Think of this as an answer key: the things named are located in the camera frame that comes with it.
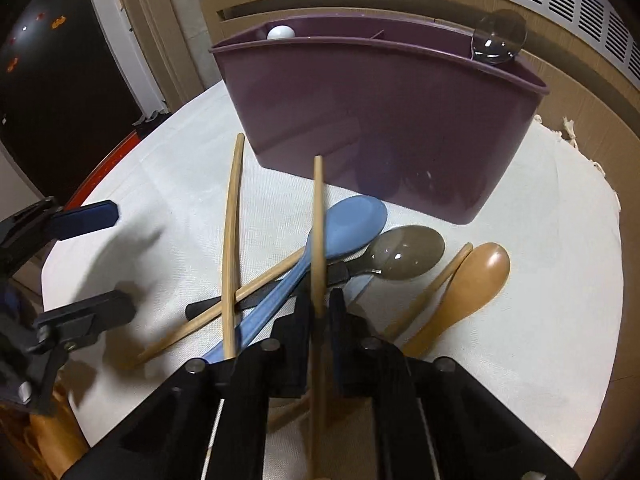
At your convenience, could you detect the blue plastic spoon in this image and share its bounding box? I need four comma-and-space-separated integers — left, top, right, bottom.
200, 196, 390, 363

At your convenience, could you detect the white fringed tablecloth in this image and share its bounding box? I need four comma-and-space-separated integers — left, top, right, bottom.
42, 80, 623, 480

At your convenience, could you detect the wooden chopstick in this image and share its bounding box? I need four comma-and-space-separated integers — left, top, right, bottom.
132, 245, 308, 368
307, 155, 331, 480
382, 241, 474, 341
221, 132, 246, 361

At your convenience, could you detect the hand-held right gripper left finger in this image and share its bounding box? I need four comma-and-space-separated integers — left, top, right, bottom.
62, 290, 313, 480

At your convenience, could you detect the brown paper bag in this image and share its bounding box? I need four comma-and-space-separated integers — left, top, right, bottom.
0, 385, 91, 480

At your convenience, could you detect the wooden spoon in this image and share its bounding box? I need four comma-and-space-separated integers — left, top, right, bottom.
400, 242, 512, 358

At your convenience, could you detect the black door with orange marks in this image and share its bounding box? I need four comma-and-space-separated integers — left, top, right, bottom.
0, 0, 146, 196

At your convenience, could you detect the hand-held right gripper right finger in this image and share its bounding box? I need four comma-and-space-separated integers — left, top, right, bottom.
326, 289, 581, 480

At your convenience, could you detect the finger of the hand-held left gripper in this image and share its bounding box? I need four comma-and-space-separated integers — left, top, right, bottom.
27, 287, 138, 361
0, 197, 121, 281

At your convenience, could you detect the purple plastic utensil holder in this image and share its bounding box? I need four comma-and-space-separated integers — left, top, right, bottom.
208, 9, 551, 225

